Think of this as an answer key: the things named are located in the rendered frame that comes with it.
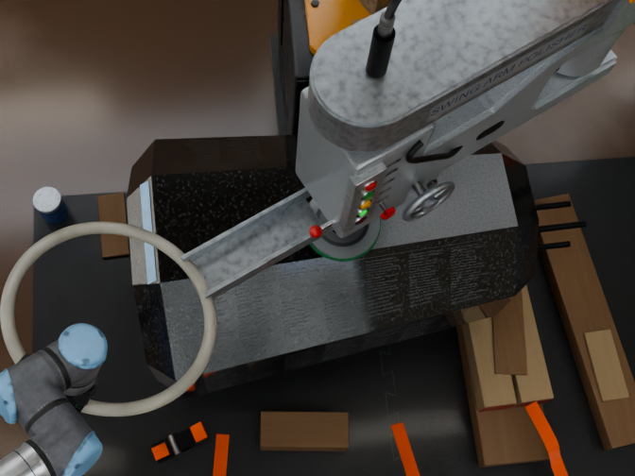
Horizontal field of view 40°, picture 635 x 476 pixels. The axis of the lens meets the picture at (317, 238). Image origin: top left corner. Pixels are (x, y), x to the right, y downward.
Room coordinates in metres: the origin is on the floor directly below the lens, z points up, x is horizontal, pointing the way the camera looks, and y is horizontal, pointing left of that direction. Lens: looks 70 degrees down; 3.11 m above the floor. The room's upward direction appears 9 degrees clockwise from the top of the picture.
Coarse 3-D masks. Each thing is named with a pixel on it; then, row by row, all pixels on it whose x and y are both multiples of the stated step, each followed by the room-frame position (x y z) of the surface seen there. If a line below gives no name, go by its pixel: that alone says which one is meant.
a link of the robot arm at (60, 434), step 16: (64, 400) 0.19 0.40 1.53; (48, 416) 0.16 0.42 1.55; (64, 416) 0.16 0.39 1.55; (80, 416) 0.17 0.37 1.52; (32, 432) 0.13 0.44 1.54; (48, 432) 0.13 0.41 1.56; (64, 432) 0.14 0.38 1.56; (80, 432) 0.14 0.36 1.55; (32, 448) 0.10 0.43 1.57; (48, 448) 0.11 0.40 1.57; (64, 448) 0.11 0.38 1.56; (80, 448) 0.11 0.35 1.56; (96, 448) 0.12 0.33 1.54; (0, 464) 0.07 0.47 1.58; (16, 464) 0.07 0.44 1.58; (32, 464) 0.07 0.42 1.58; (48, 464) 0.08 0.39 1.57; (64, 464) 0.08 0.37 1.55; (80, 464) 0.09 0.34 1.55
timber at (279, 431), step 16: (272, 416) 0.42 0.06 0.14; (288, 416) 0.43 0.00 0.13; (304, 416) 0.43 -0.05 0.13; (320, 416) 0.44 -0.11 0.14; (336, 416) 0.45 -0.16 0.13; (272, 432) 0.37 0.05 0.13; (288, 432) 0.38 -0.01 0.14; (304, 432) 0.38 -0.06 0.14; (320, 432) 0.39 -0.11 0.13; (336, 432) 0.40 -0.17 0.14; (272, 448) 0.32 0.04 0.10; (288, 448) 0.33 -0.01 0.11; (304, 448) 0.33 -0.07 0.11; (320, 448) 0.34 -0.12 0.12; (336, 448) 0.35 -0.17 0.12
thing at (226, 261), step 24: (264, 216) 0.77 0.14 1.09; (288, 216) 0.79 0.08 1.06; (312, 216) 0.80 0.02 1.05; (216, 240) 0.68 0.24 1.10; (240, 240) 0.71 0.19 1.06; (264, 240) 0.72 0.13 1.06; (288, 240) 0.73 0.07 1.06; (312, 240) 0.74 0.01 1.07; (216, 264) 0.63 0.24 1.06; (240, 264) 0.64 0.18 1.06; (264, 264) 0.64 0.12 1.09; (216, 288) 0.56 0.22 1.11
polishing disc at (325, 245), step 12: (312, 204) 0.92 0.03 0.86; (324, 216) 0.88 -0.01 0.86; (372, 228) 0.87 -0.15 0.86; (324, 240) 0.81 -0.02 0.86; (336, 240) 0.82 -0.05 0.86; (348, 240) 0.83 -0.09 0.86; (360, 240) 0.83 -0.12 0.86; (372, 240) 0.84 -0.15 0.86; (324, 252) 0.78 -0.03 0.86; (336, 252) 0.78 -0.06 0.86; (348, 252) 0.79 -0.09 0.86; (360, 252) 0.80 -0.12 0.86
